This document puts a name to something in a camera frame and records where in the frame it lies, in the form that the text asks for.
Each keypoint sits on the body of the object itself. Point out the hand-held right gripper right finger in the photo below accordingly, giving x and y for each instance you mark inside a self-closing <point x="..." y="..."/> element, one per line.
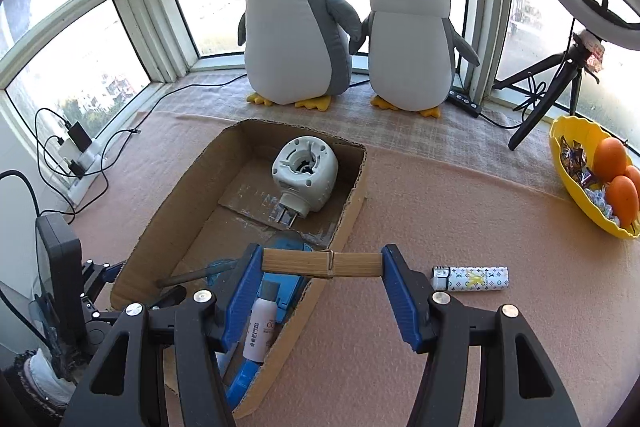
<point x="405" y="302"/>

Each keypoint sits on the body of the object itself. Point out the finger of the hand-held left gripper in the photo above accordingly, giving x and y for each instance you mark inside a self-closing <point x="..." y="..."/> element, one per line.
<point x="100" y="277"/>

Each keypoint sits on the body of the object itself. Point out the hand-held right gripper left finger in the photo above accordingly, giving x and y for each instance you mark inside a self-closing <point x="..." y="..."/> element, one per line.
<point x="240" y="302"/>

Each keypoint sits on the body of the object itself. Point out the small clear blue bottle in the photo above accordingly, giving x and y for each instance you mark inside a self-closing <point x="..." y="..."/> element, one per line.
<point x="220" y="274"/>

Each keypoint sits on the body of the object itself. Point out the small white bottle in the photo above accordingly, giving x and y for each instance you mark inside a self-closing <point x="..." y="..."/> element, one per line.
<point x="260" y="332"/>

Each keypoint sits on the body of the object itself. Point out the grey spoon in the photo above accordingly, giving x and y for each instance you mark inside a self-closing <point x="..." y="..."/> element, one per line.
<point x="185" y="278"/>

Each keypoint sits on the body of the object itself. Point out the blue phone stand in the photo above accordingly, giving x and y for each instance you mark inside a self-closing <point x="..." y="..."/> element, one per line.
<point x="290" y="242"/>

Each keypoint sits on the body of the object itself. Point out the brown cardboard box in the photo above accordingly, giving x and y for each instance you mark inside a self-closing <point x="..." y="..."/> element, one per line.
<point x="165" y="227"/>

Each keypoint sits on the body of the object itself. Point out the wooden clothespin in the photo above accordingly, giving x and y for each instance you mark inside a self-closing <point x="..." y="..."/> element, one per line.
<point x="320" y="263"/>

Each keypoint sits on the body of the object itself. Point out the white plug-in vaporizer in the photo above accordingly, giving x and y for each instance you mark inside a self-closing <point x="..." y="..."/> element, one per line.
<point x="320" y="177"/>

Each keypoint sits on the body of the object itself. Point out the patterned white lighter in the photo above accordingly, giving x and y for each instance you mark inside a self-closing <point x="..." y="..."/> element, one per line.
<point x="475" y="279"/>

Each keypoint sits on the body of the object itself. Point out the white power strip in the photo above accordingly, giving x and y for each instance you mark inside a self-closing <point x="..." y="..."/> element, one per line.
<point x="85" y="187"/>

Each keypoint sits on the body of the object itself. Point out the small black plug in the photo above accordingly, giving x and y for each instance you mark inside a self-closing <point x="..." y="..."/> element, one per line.
<point x="77" y="169"/>

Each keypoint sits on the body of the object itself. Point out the small white charger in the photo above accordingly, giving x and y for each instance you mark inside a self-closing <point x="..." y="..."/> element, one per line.
<point x="69" y="152"/>

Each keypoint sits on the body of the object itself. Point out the checkered cloth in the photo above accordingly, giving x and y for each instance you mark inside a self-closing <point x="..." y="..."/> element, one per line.
<point x="400" y="132"/>

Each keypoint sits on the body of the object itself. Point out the black inline remote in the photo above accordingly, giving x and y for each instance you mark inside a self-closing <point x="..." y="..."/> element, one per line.
<point x="465" y="103"/>

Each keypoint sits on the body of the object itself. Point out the pile of wrapped candies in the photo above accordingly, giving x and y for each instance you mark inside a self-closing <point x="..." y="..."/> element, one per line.
<point x="575" y="162"/>

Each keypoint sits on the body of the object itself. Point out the black tripod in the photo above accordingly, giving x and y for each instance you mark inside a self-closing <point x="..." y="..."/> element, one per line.
<point x="535" y="117"/>

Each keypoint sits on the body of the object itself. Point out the yellow plastic bowl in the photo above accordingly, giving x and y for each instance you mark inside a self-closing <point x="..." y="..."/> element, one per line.
<point x="575" y="127"/>

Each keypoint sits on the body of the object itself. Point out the small penguin plush toy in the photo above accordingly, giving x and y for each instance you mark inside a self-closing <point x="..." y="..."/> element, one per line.
<point x="415" y="52"/>

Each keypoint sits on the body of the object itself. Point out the large penguin plush toy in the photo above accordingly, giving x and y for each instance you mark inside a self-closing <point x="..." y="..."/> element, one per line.
<point x="290" y="37"/>

